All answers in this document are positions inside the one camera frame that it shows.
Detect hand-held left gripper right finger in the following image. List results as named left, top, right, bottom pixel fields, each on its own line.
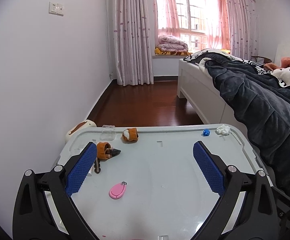
left=190, top=141, right=281, bottom=240

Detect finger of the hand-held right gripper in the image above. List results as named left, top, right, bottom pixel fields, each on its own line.
left=271, top=185, right=290, bottom=233

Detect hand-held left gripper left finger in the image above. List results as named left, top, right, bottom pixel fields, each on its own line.
left=13, top=141, right=98, bottom=240

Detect small metal tool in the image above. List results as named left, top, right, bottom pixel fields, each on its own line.
left=93, top=158, right=102, bottom=174

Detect dark hair clip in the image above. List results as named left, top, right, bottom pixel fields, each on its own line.
left=105, top=148, right=121, bottom=159

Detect pink oval nail clipper case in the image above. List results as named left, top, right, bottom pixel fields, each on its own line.
left=109, top=181, right=128, bottom=200

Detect crumpled white tissue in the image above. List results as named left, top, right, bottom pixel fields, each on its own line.
left=215, top=125, right=231, bottom=136

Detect white and brown plush toy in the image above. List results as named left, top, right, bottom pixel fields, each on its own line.
left=65, top=120, right=97, bottom=143

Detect clear plastic holder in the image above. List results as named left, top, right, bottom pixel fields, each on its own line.
left=100, top=124, right=116, bottom=140

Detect wooden chair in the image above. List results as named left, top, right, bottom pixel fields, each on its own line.
left=251, top=55, right=273, bottom=64

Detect yellow tiger print blanket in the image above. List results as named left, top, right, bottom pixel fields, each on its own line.
left=155, top=47, right=193, bottom=56

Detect folded pink quilt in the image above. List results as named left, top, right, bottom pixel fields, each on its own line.
left=158, top=34, right=189, bottom=53

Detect spotted pale pink curtain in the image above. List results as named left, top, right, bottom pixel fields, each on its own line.
left=105, top=0, right=158, bottom=87
left=222, top=0, right=261, bottom=60

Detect window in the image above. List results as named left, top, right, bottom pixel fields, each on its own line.
left=174, top=0, right=222, bottom=52

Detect sheer pink curtain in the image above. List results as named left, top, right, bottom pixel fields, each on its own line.
left=154, top=0, right=232, bottom=53

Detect white bed frame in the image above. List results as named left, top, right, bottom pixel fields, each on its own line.
left=177, top=58, right=251, bottom=132

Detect white wall socket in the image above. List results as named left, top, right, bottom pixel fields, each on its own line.
left=48, top=1, right=66, bottom=16

